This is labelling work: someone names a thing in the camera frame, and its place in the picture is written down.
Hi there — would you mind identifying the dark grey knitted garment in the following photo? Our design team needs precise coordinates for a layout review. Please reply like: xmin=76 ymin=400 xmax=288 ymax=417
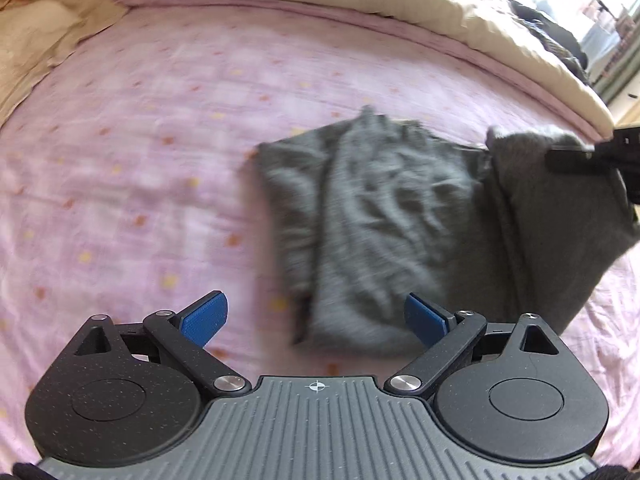
xmin=256 ymin=108 xmax=639 ymax=356

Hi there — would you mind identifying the dark clothes pile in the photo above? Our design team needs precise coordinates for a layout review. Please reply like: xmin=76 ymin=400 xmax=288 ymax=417
xmin=508 ymin=0 xmax=590 ymax=86

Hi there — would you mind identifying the pink patterned bed sheet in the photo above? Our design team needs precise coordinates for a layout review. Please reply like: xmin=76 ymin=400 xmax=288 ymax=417
xmin=1 ymin=0 xmax=639 ymax=469

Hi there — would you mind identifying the beige pillow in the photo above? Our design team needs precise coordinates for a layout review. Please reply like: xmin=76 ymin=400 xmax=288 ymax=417
xmin=0 ymin=0 xmax=128 ymax=122

